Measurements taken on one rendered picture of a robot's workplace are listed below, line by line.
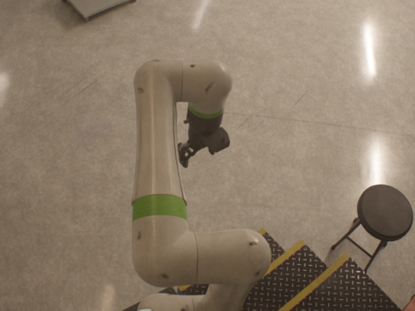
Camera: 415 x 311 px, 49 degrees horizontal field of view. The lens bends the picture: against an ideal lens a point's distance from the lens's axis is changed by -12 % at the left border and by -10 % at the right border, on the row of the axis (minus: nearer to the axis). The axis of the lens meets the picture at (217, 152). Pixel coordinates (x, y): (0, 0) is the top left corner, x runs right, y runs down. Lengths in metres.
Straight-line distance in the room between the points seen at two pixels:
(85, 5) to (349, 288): 2.90
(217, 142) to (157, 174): 0.29
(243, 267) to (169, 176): 0.24
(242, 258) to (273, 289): 1.28
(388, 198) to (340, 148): 0.78
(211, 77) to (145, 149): 0.23
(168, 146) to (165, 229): 0.19
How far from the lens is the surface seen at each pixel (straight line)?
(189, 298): 1.39
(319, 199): 3.05
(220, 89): 1.18
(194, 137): 1.34
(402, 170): 3.43
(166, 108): 1.13
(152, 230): 0.99
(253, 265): 1.00
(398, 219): 2.63
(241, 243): 1.00
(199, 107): 1.23
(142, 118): 1.12
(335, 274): 2.15
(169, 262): 0.98
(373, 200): 2.63
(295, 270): 2.33
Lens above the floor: 2.46
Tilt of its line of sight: 53 degrees down
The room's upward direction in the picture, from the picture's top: 11 degrees clockwise
